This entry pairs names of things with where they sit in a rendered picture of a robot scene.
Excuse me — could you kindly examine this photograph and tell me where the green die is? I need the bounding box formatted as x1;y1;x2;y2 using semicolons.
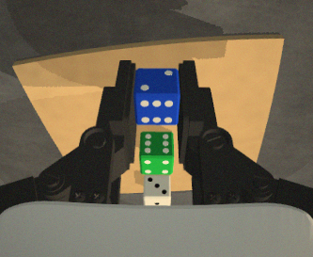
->
139;132;174;175

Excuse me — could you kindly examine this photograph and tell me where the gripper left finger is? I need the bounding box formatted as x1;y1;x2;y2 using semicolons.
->
0;60;137;215

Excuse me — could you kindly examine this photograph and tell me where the tan flat mat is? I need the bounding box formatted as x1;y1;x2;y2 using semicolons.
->
12;35;284;193

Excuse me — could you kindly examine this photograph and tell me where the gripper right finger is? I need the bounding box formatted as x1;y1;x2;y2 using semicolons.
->
177;60;313;218

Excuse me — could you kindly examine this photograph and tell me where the blue die with white pips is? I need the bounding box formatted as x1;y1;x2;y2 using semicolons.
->
133;69;180;125

